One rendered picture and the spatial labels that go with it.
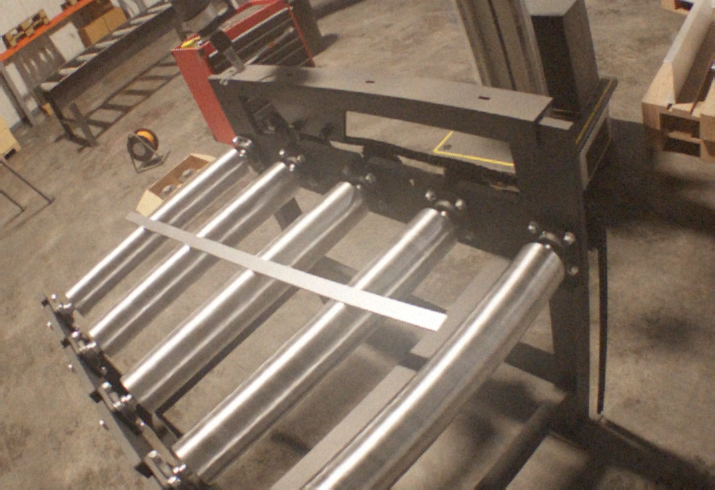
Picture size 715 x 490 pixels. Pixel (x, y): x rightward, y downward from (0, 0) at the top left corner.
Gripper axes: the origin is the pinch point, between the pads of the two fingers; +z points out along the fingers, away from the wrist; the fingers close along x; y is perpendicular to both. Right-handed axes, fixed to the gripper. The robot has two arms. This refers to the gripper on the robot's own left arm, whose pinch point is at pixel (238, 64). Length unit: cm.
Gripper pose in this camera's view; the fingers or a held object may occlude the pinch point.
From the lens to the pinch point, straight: 166.6
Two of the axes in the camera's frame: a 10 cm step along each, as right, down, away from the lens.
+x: 3.9, 4.8, -7.9
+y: -7.8, 6.2, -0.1
